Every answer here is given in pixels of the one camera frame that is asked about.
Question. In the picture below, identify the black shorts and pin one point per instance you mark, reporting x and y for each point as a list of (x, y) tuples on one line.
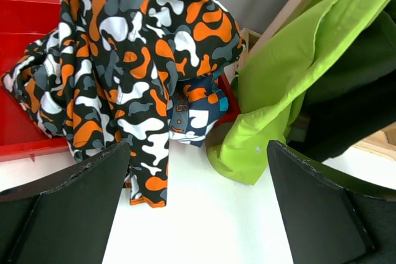
[(336, 125)]

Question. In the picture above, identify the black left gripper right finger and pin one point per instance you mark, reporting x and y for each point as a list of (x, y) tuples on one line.
[(330, 216)]

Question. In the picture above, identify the blue patterned shorts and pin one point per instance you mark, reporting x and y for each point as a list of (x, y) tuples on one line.
[(196, 106)]

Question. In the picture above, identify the dark grey shorts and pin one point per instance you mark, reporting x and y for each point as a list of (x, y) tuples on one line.
[(370, 57)]

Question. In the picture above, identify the lime green shorts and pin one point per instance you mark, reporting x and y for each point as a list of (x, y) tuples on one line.
[(272, 84)]

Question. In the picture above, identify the wooden clothes rack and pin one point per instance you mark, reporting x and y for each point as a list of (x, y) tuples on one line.
[(287, 13)]

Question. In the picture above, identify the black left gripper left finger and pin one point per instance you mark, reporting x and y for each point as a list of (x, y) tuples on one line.
[(65, 217)]

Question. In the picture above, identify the orange camouflage shorts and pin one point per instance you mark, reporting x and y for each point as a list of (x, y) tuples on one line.
[(106, 74)]

